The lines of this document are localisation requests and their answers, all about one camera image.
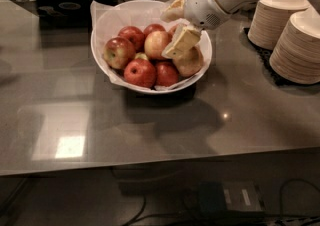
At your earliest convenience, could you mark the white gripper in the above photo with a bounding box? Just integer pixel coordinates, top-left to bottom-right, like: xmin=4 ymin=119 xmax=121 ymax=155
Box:
xmin=160 ymin=0 xmax=230 ymax=59

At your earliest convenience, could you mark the yellow-red apple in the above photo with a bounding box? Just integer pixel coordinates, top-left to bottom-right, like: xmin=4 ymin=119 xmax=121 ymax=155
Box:
xmin=144 ymin=31 xmax=172 ymax=60

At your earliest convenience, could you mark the red apple back right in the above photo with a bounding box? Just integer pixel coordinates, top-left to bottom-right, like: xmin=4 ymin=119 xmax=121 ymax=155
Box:
xmin=168 ymin=24 xmax=178 ymax=37

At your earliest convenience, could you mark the red apple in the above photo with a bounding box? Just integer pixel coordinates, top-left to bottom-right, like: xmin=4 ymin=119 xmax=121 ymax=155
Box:
xmin=118 ymin=26 xmax=145 ymax=52
xmin=103 ymin=37 xmax=136 ymax=69
xmin=168 ymin=24 xmax=178 ymax=37
xmin=155 ymin=61 xmax=179 ymax=87
xmin=124 ymin=58 xmax=157 ymax=88
xmin=143 ymin=23 xmax=165 ymax=36

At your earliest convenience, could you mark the red apple back middle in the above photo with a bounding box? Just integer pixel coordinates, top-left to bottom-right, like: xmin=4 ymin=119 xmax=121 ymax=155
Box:
xmin=143 ymin=23 xmax=165 ymax=36

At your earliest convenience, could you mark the yellowish apple right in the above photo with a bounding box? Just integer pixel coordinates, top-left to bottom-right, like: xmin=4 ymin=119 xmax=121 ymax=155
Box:
xmin=173 ymin=47 xmax=204 ymax=77

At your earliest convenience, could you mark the small green-yellow apple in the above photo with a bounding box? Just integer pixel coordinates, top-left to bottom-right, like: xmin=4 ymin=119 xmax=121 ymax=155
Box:
xmin=134 ymin=52 xmax=149 ymax=61

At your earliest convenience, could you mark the red apple back left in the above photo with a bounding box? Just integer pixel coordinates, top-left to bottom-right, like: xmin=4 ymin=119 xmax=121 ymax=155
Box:
xmin=118 ymin=26 xmax=145 ymax=52

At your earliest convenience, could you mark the white bowl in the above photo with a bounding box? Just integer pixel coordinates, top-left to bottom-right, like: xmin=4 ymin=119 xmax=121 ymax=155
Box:
xmin=90 ymin=0 xmax=213 ymax=95

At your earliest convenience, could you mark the red apple front right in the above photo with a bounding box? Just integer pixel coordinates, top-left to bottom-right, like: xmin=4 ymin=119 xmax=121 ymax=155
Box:
xmin=155 ymin=61 xmax=179 ymax=87

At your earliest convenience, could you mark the white paper liner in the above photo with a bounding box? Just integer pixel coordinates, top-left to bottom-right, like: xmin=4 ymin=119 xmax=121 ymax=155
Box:
xmin=89 ymin=0 xmax=205 ymax=92

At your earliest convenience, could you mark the black mat under plates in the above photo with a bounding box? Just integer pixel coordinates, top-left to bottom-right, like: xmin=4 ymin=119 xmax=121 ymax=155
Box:
xmin=249 ymin=41 xmax=320 ymax=86

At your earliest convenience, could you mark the paper plate stack rear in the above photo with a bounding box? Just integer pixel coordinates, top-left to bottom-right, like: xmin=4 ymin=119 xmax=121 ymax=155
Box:
xmin=248 ymin=0 xmax=310 ymax=50

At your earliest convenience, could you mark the paper plate stack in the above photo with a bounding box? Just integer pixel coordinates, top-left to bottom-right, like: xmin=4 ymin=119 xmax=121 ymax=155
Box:
xmin=248 ymin=0 xmax=310 ymax=50
xmin=269 ymin=7 xmax=320 ymax=85

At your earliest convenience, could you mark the paper plate stack front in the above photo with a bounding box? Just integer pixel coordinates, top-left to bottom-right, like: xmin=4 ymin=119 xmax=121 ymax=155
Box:
xmin=269 ymin=7 xmax=320 ymax=85

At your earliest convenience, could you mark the black power box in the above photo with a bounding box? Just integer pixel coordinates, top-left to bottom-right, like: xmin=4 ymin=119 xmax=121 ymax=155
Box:
xmin=197 ymin=181 xmax=265 ymax=215

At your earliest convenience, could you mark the black cable on floor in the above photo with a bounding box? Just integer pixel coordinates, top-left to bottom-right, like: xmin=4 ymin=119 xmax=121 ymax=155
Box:
xmin=109 ymin=166 xmax=320 ymax=226

